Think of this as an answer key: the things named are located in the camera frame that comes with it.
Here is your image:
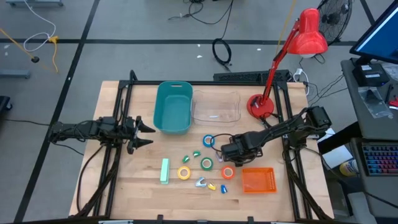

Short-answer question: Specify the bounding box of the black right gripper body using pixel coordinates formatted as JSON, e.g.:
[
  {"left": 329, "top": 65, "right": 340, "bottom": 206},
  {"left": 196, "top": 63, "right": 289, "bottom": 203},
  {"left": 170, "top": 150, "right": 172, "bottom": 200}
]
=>
[{"left": 220, "top": 132, "right": 265, "bottom": 167}]

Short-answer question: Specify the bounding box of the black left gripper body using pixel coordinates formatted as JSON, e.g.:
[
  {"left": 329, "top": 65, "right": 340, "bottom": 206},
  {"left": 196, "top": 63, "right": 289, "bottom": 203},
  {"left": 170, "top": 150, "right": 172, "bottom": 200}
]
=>
[{"left": 119, "top": 115, "right": 141, "bottom": 156}]

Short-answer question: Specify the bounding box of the orange tape roll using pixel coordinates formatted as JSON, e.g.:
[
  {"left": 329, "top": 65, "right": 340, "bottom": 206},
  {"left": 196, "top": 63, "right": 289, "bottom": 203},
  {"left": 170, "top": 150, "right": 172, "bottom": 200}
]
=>
[{"left": 221, "top": 165, "right": 236, "bottom": 180}]

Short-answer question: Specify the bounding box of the mint green stapler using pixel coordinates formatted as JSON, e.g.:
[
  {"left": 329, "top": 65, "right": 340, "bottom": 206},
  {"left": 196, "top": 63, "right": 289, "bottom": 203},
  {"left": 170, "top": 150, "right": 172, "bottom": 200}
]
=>
[{"left": 159, "top": 157, "right": 170, "bottom": 185}]

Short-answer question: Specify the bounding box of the blue tape roll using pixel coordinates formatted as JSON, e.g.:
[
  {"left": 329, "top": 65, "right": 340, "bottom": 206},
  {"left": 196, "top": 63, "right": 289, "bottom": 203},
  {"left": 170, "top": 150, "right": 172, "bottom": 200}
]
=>
[{"left": 202, "top": 134, "right": 216, "bottom": 148}]

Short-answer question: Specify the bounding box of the yellow tape roll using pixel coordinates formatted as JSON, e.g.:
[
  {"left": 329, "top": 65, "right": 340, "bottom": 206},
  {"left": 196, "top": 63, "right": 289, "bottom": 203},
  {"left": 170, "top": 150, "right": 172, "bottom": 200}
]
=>
[{"left": 177, "top": 166, "right": 192, "bottom": 180}]

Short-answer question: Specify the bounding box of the green tape roll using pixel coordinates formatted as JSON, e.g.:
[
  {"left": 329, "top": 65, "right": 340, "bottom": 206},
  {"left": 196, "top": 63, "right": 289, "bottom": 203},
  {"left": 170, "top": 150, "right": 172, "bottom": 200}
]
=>
[{"left": 200, "top": 157, "right": 214, "bottom": 171}]

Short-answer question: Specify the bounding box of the teal plastic bin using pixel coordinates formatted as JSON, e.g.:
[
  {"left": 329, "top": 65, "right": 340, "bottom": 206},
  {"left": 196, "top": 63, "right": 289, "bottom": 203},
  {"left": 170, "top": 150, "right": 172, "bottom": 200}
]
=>
[{"left": 152, "top": 80, "right": 194, "bottom": 135}]

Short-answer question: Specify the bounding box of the orange mesh basket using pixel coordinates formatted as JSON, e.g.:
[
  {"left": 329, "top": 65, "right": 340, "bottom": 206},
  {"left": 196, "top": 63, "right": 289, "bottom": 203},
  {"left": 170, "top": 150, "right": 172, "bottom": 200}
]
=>
[{"left": 241, "top": 167, "right": 277, "bottom": 194}]

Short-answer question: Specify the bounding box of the clear plastic tray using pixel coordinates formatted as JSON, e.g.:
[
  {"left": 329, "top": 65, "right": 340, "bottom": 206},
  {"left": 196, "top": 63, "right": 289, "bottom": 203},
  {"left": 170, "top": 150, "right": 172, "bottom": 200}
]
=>
[{"left": 192, "top": 89, "right": 242, "bottom": 127}]

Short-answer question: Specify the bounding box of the black power strip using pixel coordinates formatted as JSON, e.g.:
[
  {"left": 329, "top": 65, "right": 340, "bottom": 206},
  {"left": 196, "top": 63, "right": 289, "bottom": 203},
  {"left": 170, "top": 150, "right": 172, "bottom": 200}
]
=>
[{"left": 213, "top": 70, "right": 292, "bottom": 83}]

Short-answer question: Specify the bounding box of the white power adapter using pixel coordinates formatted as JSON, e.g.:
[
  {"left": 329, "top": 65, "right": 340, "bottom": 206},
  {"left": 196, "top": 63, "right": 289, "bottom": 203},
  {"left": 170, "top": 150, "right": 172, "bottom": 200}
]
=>
[{"left": 293, "top": 67, "right": 310, "bottom": 96}]

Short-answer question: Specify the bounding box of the white paper sheet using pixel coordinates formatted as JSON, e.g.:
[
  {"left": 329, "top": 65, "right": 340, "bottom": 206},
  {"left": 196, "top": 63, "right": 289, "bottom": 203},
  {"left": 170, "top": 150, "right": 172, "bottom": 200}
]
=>
[{"left": 322, "top": 144, "right": 354, "bottom": 169}]

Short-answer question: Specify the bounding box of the yellow wipes container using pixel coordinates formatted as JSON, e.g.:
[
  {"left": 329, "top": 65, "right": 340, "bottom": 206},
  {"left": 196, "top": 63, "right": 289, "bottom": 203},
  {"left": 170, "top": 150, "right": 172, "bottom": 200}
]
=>
[{"left": 339, "top": 159, "right": 359, "bottom": 177}]

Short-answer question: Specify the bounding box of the grey side desk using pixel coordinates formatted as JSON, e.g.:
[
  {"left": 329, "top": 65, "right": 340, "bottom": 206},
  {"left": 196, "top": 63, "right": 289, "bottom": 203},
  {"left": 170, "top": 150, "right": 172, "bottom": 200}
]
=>
[{"left": 340, "top": 57, "right": 398, "bottom": 218}]

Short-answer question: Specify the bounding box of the black caster base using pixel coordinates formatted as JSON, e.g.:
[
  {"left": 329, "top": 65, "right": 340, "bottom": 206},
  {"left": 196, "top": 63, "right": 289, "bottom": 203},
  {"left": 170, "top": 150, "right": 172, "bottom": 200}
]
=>
[{"left": 0, "top": 95, "right": 13, "bottom": 113}]

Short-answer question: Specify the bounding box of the grey metal floor base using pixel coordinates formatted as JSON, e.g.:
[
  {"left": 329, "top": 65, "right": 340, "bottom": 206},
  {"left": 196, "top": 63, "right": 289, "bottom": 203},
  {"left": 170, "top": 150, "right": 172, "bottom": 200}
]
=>
[
  {"left": 6, "top": 0, "right": 64, "bottom": 7},
  {"left": 0, "top": 68, "right": 31, "bottom": 79}
]

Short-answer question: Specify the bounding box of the red desk lamp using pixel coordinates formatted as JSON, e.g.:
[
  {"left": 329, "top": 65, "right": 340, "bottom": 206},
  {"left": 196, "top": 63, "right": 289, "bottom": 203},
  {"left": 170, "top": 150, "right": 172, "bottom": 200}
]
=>
[{"left": 246, "top": 7, "right": 329, "bottom": 119}]

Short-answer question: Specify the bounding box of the clear plastic bag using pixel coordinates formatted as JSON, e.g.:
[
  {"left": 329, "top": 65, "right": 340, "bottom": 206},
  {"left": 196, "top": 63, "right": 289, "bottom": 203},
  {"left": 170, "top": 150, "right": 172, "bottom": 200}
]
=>
[{"left": 357, "top": 86, "right": 393, "bottom": 119}]

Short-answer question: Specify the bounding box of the backlit black keyboard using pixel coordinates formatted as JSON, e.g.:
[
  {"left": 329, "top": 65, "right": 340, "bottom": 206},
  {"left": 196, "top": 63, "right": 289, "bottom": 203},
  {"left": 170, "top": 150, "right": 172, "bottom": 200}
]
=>
[{"left": 362, "top": 144, "right": 398, "bottom": 177}]

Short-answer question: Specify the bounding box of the black mini computer box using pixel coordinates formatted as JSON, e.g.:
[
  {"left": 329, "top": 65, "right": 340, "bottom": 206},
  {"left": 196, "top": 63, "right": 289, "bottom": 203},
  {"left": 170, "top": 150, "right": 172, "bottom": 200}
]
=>
[{"left": 351, "top": 63, "right": 390, "bottom": 87}]

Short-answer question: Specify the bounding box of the black floor fan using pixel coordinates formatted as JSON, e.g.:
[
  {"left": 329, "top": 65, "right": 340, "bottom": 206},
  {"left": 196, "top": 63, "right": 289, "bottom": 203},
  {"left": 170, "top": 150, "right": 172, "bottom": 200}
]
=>
[{"left": 317, "top": 0, "right": 354, "bottom": 47}]

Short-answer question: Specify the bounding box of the black computer monitor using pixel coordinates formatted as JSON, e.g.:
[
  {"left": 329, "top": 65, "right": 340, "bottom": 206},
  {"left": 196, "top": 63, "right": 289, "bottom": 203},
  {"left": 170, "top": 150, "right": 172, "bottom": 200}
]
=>
[{"left": 349, "top": 0, "right": 398, "bottom": 65}]

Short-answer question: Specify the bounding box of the black aluminium table frame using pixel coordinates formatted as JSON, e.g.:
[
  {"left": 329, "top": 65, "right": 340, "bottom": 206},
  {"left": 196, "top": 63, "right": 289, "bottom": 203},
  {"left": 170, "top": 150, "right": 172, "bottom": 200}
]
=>
[{"left": 74, "top": 70, "right": 335, "bottom": 224}]

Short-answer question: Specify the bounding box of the coiled black floor cable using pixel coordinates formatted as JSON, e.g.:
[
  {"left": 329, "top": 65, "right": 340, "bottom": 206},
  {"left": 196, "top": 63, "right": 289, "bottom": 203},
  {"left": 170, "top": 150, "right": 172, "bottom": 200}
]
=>
[{"left": 211, "top": 0, "right": 234, "bottom": 68}]

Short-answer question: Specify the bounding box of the yellow cord with black end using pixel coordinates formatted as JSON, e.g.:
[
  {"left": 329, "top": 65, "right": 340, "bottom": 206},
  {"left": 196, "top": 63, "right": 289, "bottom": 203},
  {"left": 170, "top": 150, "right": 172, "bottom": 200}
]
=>
[{"left": 0, "top": 27, "right": 40, "bottom": 64}]

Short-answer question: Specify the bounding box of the yellow extension cable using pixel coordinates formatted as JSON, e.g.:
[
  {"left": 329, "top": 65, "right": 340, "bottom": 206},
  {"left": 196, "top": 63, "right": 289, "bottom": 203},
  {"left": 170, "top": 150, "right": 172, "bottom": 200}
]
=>
[{"left": 48, "top": 35, "right": 60, "bottom": 74}]

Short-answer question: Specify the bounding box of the loose black floor cable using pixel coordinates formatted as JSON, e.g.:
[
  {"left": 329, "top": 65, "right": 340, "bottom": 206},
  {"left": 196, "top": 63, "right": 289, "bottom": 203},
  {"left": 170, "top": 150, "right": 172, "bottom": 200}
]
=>
[{"left": 167, "top": 0, "right": 234, "bottom": 26}]

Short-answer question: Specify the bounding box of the white floor cable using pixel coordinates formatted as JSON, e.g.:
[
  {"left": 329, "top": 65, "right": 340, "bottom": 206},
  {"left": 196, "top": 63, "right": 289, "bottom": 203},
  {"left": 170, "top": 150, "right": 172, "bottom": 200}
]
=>
[{"left": 23, "top": 0, "right": 57, "bottom": 53}]

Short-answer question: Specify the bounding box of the thin yellow hanging cord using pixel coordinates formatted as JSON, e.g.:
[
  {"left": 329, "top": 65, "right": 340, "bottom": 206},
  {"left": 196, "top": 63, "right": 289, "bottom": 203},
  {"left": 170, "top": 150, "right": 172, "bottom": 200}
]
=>
[{"left": 275, "top": 0, "right": 298, "bottom": 57}]

